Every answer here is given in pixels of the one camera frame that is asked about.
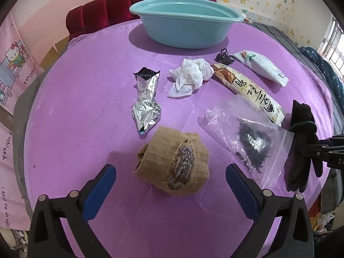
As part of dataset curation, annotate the black hair ties bundle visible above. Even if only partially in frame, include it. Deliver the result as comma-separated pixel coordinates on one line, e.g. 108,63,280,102
215,48,235,65

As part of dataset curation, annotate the red tufted sofa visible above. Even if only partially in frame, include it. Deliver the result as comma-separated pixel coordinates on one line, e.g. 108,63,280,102
66,0,217,41

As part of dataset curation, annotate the white plastic bag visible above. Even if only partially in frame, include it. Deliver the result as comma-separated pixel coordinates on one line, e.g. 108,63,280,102
314,212,336,233

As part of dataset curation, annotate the black knit glove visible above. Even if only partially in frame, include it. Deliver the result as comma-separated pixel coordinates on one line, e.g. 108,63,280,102
284,99,326,193

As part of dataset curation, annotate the white snack packet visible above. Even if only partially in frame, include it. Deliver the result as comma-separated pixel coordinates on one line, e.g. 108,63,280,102
231,50,289,87

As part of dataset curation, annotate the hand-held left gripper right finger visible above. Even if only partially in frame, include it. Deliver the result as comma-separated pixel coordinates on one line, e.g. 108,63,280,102
226,163,315,258

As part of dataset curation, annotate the white tissue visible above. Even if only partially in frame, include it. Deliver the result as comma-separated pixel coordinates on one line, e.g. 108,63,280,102
167,58,215,98

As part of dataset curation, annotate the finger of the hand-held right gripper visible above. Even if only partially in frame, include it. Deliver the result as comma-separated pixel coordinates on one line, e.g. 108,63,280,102
317,134,344,144
301,144,344,170

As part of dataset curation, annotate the cardboard box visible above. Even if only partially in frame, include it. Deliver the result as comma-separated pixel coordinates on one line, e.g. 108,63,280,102
40,36,70,70

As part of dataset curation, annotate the window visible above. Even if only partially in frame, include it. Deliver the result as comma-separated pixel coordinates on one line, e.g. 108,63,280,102
317,16,344,70

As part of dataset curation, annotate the grey plaid blanket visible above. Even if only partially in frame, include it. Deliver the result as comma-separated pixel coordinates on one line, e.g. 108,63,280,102
246,19,344,105

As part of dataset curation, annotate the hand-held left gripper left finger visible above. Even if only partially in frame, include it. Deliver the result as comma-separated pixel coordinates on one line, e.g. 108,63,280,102
27,164,117,258

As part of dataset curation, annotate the grey bed sheet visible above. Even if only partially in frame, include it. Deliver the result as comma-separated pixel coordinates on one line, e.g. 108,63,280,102
12,72,43,183

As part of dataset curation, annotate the teal plastic basin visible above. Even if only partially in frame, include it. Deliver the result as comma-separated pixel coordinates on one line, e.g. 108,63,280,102
129,0,245,49

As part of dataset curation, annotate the clear zip bag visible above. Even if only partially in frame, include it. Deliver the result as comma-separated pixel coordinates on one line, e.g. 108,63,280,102
198,97,295,189

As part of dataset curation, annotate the silver foil bag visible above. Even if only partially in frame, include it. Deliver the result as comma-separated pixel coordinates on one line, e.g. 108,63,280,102
131,67,162,135

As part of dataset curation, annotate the blue starry cloth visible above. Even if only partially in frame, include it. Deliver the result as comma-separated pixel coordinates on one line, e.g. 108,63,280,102
298,46,344,105

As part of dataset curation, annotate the beige burlap pouch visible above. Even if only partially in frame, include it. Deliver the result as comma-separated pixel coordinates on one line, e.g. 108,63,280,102
132,126,209,194

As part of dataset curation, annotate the pink cartoon curtain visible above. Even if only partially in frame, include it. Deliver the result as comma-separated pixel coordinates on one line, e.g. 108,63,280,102
0,13,45,229

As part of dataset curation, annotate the long beige snack packet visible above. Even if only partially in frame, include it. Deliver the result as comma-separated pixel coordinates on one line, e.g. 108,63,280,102
210,63,285,127

